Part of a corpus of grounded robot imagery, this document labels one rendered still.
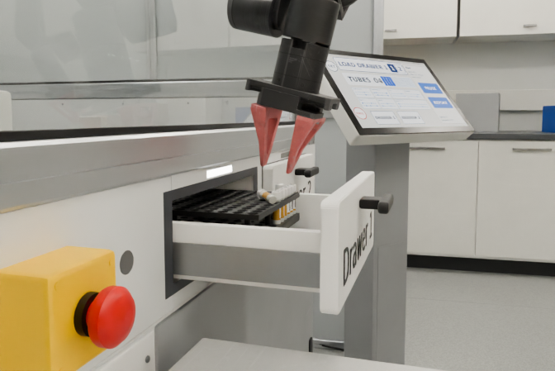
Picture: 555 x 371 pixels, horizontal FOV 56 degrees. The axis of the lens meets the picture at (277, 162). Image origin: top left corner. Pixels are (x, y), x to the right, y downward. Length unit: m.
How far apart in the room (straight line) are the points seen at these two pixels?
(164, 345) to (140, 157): 0.20
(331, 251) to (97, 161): 0.22
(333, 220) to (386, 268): 1.16
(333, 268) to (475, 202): 3.06
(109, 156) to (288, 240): 0.19
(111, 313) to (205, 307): 0.32
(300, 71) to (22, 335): 0.38
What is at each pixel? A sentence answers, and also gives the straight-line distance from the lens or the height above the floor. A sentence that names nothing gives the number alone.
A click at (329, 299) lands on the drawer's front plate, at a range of 0.51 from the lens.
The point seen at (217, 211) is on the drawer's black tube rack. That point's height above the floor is 0.90.
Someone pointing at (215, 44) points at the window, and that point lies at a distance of 0.71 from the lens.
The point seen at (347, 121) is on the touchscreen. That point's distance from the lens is 1.36.
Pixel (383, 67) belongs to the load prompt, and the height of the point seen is 1.16.
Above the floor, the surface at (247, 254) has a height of 0.87.
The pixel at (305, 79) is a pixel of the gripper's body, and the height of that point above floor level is 1.05.
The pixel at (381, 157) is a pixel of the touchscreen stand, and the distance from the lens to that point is 1.56.
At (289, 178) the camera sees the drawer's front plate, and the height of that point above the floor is 0.90.
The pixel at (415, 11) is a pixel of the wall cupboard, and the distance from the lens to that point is 3.88.
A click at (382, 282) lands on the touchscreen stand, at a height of 0.51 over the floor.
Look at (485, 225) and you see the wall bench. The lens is 3.57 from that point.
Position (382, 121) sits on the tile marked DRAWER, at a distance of 1.43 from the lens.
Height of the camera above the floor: 1.01
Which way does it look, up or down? 5 degrees down
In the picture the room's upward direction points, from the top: straight up
